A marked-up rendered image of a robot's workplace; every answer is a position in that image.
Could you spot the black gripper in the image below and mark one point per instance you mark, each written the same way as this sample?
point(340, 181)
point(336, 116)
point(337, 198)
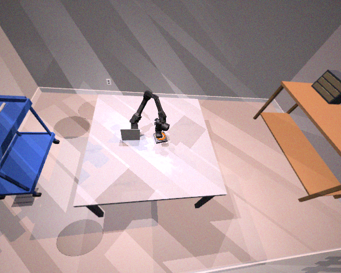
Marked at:
point(158, 132)

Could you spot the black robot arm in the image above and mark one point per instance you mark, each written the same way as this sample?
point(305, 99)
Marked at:
point(161, 122)

